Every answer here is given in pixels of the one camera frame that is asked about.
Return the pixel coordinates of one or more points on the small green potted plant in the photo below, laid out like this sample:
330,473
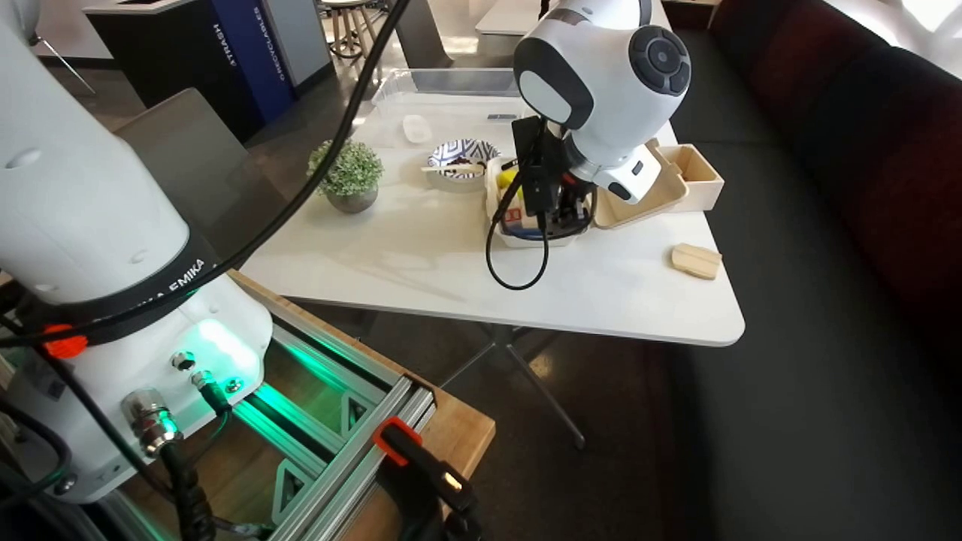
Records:
349,170

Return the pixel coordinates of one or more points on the orange black bar clamp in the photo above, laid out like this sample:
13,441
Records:
399,438

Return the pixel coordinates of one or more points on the grey chair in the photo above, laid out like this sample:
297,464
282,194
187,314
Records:
201,160

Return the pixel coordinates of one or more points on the wooden mounting platform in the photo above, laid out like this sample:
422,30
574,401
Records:
456,425

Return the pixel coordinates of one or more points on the light wooden open box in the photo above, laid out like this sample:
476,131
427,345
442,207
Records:
693,181

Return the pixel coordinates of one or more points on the metal folding table leg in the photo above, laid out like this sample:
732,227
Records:
546,390

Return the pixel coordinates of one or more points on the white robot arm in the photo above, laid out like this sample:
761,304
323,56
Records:
92,198

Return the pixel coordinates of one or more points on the red letter wooden block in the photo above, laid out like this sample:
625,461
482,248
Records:
512,214

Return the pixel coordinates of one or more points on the yellow rectangular block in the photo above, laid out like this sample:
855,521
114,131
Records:
508,181

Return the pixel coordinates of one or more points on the aluminium extrusion frame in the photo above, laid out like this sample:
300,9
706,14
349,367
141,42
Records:
349,452

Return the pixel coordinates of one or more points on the small black stick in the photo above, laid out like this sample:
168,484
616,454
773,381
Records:
499,119

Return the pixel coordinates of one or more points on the dark sofa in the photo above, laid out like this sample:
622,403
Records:
883,198

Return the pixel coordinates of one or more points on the blue recycling bin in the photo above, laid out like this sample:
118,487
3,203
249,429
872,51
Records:
251,48

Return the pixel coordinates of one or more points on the oval wooden block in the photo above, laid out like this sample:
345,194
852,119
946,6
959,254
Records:
696,260

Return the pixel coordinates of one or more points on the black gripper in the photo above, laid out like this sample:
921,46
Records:
571,198

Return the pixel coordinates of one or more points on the blue white patterned paper bowl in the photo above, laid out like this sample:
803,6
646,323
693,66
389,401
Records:
456,154

